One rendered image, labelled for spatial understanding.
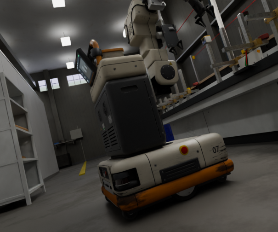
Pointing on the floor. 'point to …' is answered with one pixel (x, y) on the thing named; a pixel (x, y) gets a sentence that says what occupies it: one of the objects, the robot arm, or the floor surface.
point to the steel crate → (64, 161)
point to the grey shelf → (8, 145)
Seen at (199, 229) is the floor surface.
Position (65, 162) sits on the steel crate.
